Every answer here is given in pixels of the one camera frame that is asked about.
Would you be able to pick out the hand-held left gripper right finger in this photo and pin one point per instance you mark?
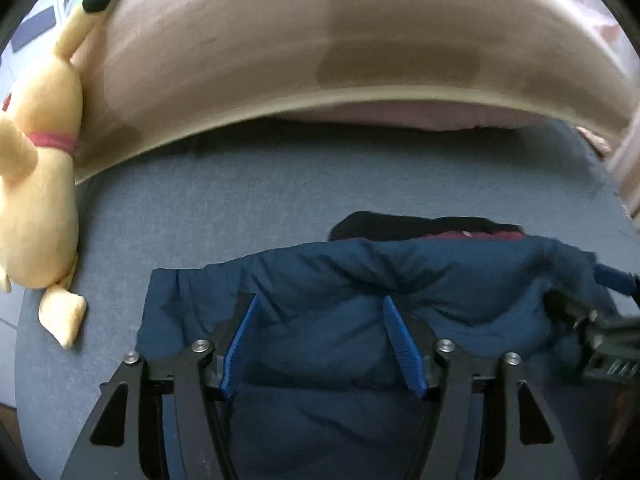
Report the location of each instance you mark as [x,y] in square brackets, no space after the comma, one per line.
[402,345]

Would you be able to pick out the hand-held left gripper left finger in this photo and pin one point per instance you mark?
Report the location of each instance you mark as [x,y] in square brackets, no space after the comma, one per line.
[240,350]

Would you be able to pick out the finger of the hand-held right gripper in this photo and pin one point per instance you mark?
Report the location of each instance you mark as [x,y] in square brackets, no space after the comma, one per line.
[614,279]
[572,310]

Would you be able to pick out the navy puffer jacket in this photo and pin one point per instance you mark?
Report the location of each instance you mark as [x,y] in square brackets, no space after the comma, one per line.
[325,290]

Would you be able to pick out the pink floral cloth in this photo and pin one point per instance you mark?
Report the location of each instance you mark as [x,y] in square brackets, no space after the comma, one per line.
[595,141]

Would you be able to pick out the pink pillow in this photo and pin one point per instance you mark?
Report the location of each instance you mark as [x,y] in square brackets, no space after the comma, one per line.
[410,115]

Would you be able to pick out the pink curtain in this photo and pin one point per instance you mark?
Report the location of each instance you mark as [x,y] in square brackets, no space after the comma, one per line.
[600,20]

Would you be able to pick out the yellow plush toy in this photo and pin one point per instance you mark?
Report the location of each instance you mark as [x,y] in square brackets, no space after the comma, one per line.
[45,160]

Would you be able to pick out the wooden headboard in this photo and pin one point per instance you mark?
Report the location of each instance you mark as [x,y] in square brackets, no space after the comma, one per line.
[300,40]

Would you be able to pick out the blue rectangular wall tile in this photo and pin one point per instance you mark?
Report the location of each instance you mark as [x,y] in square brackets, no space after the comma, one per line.
[34,27]

